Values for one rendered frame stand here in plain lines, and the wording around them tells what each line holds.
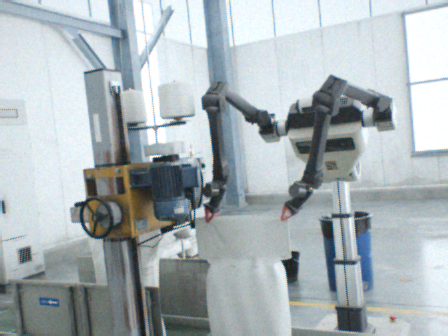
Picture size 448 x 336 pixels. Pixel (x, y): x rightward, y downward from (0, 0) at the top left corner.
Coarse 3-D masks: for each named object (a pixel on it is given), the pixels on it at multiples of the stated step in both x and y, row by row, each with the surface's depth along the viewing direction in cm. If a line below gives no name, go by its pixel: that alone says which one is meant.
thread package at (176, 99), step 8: (160, 88) 221; (168, 88) 219; (176, 88) 219; (184, 88) 220; (192, 88) 226; (160, 96) 222; (168, 96) 219; (176, 96) 219; (184, 96) 220; (192, 96) 224; (160, 104) 223; (168, 104) 219; (176, 104) 219; (184, 104) 220; (192, 104) 223; (160, 112) 223; (168, 112) 220; (176, 112) 219; (184, 112) 220; (192, 112) 223
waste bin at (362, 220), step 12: (324, 216) 460; (360, 216) 459; (372, 216) 435; (324, 228) 438; (360, 228) 425; (324, 240) 444; (360, 240) 426; (360, 252) 427; (360, 264) 428; (372, 264) 440; (372, 276) 438; (336, 288) 438
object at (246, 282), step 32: (224, 224) 240; (256, 224) 233; (288, 224) 228; (224, 256) 242; (256, 256) 234; (288, 256) 229; (224, 288) 236; (256, 288) 228; (224, 320) 236; (256, 320) 229; (288, 320) 231
